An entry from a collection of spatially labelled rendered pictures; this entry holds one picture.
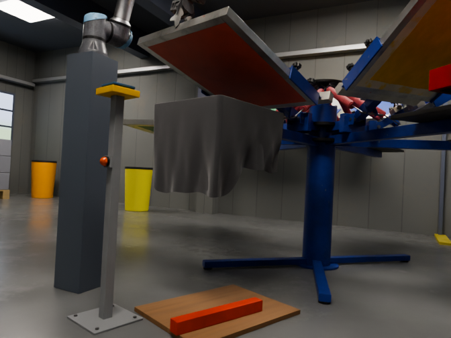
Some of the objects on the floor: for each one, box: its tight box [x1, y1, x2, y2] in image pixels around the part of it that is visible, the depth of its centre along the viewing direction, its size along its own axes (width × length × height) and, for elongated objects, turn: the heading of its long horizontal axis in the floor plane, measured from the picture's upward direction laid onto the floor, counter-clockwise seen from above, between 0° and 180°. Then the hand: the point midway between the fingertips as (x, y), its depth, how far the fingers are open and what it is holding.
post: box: [67, 85, 143, 335], centre depth 150 cm, size 22×22×96 cm
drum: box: [31, 160, 57, 199], centre depth 701 cm, size 45×45×71 cm
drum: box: [125, 166, 153, 211], centre depth 561 cm, size 44×42×67 cm
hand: (181, 27), depth 160 cm, fingers closed on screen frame, 4 cm apart
